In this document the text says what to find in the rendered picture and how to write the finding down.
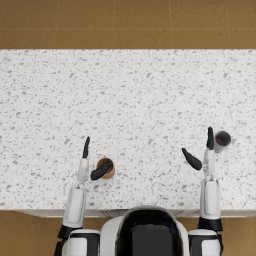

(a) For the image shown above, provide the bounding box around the grey cup with dark interior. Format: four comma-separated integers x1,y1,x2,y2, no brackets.
213,130,232,154

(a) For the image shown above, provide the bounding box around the brown cup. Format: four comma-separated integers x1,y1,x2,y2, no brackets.
96,157,116,180

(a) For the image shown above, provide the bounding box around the robot body with dark dome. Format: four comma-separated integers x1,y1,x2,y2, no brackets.
99,205,191,256

